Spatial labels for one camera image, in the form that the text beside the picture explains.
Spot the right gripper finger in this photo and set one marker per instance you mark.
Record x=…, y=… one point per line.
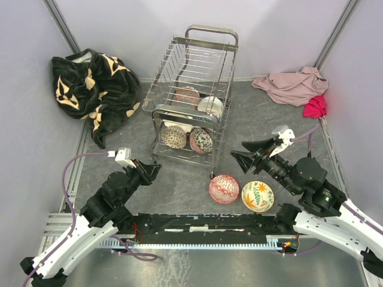
x=256, y=145
x=246, y=160

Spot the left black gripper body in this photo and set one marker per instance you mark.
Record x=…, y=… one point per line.
x=136, y=177

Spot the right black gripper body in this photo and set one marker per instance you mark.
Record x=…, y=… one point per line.
x=276, y=167

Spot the red diamond patterned bowl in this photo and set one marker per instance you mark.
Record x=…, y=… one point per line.
x=224, y=189

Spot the brown cross patterned bowl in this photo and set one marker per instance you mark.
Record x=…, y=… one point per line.
x=174, y=137

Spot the blue triangle patterned bowl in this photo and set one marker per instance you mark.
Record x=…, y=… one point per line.
x=218, y=121

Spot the black leaf patterned bowl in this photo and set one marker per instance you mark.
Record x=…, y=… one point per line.
x=201, y=140

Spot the white scalloped bowl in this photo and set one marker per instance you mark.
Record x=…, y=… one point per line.
x=186, y=127

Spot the plain white bowl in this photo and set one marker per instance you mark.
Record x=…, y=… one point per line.
x=212, y=105

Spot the stainless steel dish rack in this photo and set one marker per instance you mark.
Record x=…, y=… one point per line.
x=203, y=58

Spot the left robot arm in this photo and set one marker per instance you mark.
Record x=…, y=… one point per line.
x=103, y=215

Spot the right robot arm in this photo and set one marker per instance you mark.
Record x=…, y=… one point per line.
x=323, y=211

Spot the yellow floral bowl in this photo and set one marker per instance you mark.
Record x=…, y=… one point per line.
x=258, y=196

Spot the magenta cloth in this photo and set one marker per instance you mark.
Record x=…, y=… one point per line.
x=315, y=108

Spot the dusty pink cloth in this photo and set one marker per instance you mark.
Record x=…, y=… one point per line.
x=292, y=88

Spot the black and cream blanket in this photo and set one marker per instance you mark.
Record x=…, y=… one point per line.
x=97, y=88

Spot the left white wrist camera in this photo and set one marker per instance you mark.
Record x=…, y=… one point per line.
x=122, y=157

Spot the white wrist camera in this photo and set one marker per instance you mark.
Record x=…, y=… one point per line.
x=122, y=157
x=283, y=137

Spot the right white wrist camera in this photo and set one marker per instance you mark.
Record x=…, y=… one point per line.
x=283, y=137

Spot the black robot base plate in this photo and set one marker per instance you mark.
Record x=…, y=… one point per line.
x=146, y=224

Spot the light blue cable duct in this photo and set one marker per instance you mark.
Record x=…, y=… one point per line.
x=208, y=240

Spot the aluminium frame rail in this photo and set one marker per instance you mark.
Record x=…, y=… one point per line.
x=58, y=223

